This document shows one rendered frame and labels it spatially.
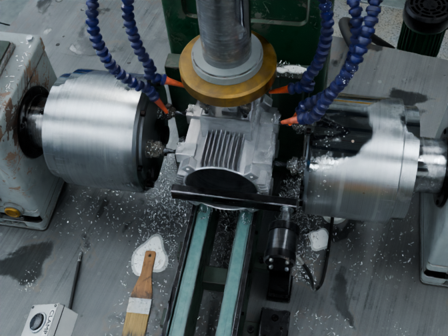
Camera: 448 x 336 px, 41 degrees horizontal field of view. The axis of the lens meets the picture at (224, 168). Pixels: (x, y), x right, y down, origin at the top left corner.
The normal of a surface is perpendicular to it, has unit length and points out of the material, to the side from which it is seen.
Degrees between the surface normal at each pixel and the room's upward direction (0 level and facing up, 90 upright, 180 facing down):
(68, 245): 0
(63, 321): 61
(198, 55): 0
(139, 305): 0
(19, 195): 89
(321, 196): 77
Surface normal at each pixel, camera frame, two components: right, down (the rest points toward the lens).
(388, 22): -0.06, -0.56
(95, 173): -0.18, 0.72
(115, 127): -0.14, -0.04
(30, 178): 0.98, 0.11
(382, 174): -0.17, 0.22
